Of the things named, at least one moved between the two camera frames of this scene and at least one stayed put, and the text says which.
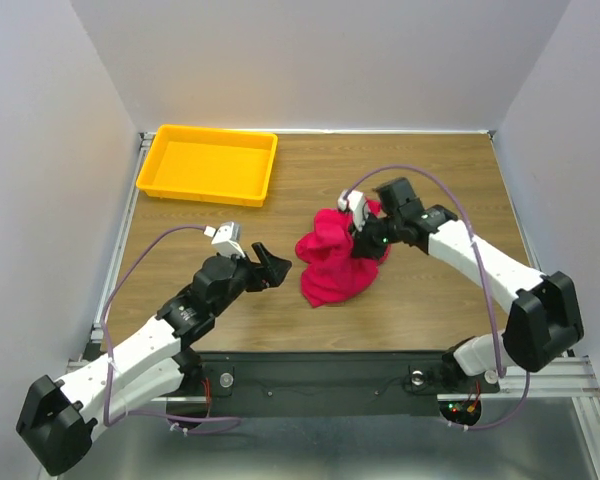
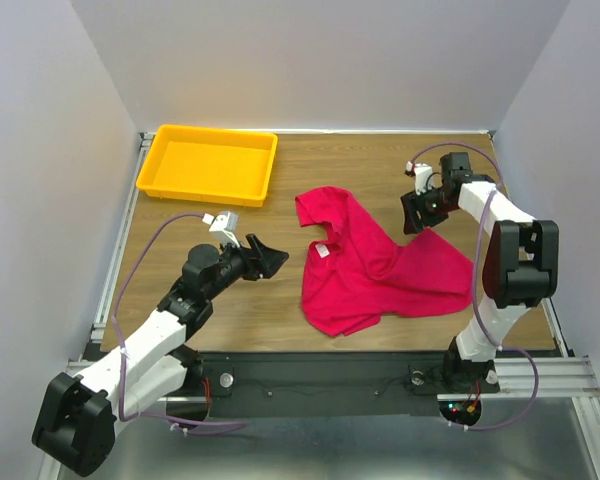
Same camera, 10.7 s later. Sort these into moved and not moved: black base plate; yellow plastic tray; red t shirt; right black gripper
Moved: red t shirt; right black gripper
Not moved: yellow plastic tray; black base plate
